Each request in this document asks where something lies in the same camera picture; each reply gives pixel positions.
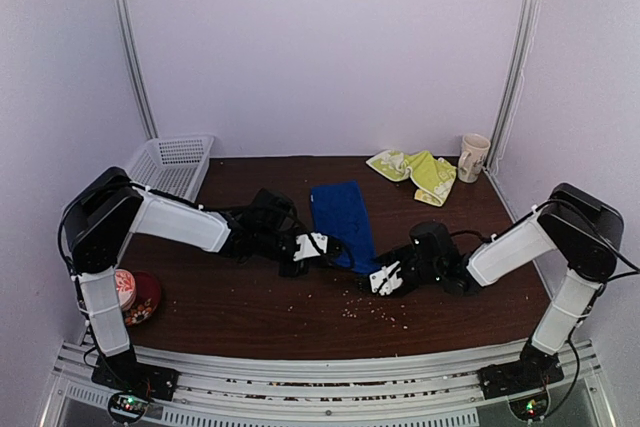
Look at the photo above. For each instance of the dark red floral bowl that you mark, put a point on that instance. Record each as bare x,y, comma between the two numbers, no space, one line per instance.
148,298

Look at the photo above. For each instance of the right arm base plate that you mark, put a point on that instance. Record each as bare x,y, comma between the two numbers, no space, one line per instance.
508,379

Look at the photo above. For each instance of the aluminium frame post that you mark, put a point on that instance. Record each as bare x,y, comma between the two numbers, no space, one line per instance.
134,69
512,89

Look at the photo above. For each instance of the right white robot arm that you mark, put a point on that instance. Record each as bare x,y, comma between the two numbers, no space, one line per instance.
571,226

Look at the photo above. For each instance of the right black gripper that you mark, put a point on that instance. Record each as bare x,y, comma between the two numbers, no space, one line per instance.
398,252

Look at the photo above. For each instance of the red white patterned bowl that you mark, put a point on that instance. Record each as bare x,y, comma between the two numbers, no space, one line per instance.
126,288

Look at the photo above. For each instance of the blue towel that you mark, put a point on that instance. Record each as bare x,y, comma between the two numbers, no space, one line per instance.
339,210

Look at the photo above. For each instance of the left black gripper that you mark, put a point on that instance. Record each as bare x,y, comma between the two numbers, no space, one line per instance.
300,269

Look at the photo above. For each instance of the cream ceramic mug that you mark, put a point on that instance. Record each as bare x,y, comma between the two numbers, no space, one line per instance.
474,151

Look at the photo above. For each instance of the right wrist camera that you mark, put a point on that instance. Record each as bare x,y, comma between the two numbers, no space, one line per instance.
386,280

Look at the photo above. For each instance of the right aluminium frame post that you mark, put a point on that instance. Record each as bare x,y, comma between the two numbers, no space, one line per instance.
512,89

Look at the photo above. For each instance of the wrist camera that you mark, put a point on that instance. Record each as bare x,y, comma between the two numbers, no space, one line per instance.
386,280
310,245

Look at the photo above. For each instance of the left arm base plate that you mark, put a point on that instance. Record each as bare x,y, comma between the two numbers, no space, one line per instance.
145,380

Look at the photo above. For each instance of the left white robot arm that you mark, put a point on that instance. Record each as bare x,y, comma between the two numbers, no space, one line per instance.
97,226

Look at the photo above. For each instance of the left aluminium frame post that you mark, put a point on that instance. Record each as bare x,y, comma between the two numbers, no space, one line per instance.
134,69

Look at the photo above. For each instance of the white plastic basket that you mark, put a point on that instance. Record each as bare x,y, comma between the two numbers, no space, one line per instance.
174,165

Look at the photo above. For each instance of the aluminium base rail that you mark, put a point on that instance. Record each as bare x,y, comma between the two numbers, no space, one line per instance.
439,389

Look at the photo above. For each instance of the yellow green patterned towel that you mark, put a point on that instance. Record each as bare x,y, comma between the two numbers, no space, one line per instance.
432,177

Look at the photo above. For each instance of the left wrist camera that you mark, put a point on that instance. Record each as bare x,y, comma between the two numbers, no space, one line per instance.
310,245

